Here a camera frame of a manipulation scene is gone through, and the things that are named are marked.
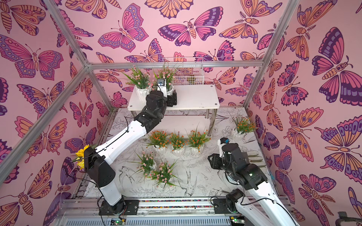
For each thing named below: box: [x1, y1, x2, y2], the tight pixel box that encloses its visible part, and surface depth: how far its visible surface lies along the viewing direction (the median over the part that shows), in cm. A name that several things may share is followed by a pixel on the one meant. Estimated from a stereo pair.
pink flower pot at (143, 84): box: [121, 65, 154, 111], surface depth 75 cm
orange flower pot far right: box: [231, 115, 257, 141], surface depth 94 cm
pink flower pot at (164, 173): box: [146, 158, 180, 187], surface depth 72 cm
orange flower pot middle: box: [168, 130, 189, 156], surface depth 86 cm
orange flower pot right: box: [184, 121, 212, 158], surface depth 88 cm
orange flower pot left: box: [146, 130, 170, 155], surface depth 88 cm
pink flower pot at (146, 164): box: [126, 150, 157, 178], surface depth 77 cm
